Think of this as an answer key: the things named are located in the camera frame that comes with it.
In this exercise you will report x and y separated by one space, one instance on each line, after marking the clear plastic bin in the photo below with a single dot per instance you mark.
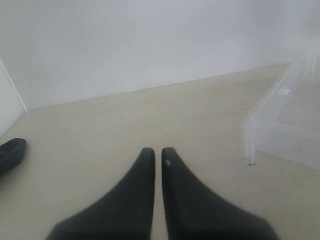
285 122

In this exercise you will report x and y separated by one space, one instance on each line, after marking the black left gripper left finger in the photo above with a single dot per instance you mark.
125 213

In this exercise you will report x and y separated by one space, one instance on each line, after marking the dark object at left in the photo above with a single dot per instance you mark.
12 154

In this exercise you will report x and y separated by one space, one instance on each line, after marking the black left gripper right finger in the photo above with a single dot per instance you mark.
194 212

